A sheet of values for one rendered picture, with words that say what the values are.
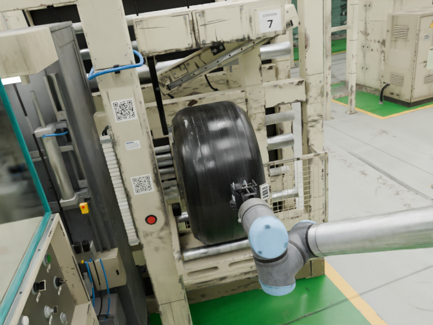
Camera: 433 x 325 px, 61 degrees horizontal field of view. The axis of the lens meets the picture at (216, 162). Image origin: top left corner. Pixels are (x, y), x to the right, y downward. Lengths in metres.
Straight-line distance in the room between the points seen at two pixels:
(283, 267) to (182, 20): 1.00
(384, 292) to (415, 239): 1.80
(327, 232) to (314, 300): 1.59
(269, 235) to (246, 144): 0.45
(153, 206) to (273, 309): 1.30
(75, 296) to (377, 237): 1.02
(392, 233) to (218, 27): 1.02
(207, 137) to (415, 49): 4.68
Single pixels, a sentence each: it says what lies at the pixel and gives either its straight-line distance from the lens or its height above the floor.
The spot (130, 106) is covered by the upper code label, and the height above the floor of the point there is 1.52.
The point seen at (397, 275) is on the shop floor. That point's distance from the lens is 2.79.
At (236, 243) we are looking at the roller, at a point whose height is 0.92.
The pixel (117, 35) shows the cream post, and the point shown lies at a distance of 1.26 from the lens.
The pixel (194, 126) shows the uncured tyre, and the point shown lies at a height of 1.42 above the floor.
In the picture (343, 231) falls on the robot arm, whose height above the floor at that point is 1.28.
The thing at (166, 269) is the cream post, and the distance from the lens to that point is 1.62.
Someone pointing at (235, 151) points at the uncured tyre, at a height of 1.34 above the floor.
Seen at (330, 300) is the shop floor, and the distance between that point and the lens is 2.56.
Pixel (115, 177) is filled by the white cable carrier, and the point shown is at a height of 1.27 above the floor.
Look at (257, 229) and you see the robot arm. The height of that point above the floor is 1.32.
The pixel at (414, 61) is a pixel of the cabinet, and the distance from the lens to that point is 5.73.
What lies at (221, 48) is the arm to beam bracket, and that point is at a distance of 1.68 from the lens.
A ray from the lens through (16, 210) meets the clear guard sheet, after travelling 1.07.
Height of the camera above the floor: 1.83
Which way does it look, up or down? 25 degrees down
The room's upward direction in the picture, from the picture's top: 8 degrees counter-clockwise
